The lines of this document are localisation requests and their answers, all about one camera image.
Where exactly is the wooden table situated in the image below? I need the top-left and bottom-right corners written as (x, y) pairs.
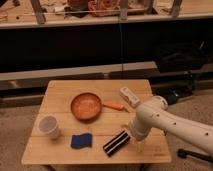
top-left (22, 80), bottom-right (171, 165)

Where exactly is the orange object on shelf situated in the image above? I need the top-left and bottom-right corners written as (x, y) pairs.
top-left (88, 0), bottom-right (119, 17)

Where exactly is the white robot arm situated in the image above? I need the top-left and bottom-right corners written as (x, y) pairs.
top-left (128, 96), bottom-right (213, 157)

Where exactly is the black white striped eraser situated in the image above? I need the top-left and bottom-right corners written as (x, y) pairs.
top-left (103, 131), bottom-right (130, 157)

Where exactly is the translucent plastic cup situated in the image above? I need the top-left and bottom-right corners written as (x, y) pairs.
top-left (38, 116), bottom-right (60, 139)

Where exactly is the blue cloth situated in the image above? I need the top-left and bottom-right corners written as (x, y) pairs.
top-left (71, 133), bottom-right (93, 149)

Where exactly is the black bag on floor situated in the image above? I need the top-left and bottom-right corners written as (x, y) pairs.
top-left (155, 43), bottom-right (206, 72)

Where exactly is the orange frying pan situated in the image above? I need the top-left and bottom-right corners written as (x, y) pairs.
top-left (70, 92), bottom-right (127, 121)

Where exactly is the black tripod leg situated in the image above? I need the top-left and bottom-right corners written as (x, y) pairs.
top-left (177, 149), bottom-right (213, 163)

